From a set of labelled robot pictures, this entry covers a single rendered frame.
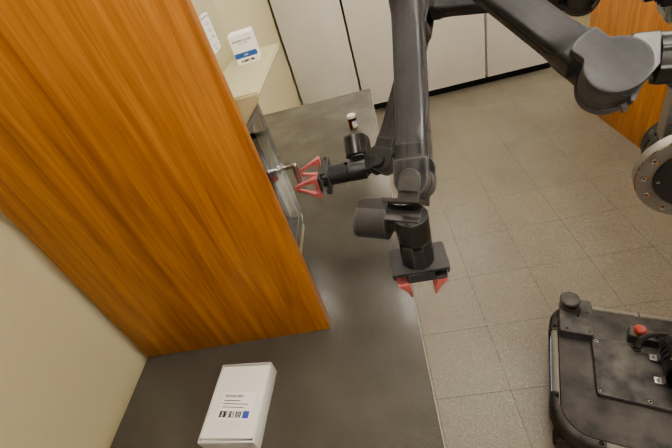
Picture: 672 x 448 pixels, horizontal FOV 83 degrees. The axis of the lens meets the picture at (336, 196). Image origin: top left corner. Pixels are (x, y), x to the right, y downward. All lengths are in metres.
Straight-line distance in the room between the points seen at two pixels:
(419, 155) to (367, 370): 0.48
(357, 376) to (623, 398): 1.02
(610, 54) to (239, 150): 0.54
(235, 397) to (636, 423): 1.25
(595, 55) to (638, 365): 1.29
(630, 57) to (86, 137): 0.79
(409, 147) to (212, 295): 0.54
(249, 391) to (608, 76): 0.84
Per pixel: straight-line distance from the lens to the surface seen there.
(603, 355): 1.74
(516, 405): 1.88
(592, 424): 1.64
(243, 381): 0.93
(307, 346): 0.96
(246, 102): 0.70
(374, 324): 0.95
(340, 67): 3.92
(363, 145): 1.06
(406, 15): 0.74
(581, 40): 0.65
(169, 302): 0.96
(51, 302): 1.01
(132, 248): 0.86
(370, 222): 0.65
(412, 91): 0.68
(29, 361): 0.98
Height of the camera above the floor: 1.71
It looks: 35 degrees down
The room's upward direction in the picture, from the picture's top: 18 degrees counter-clockwise
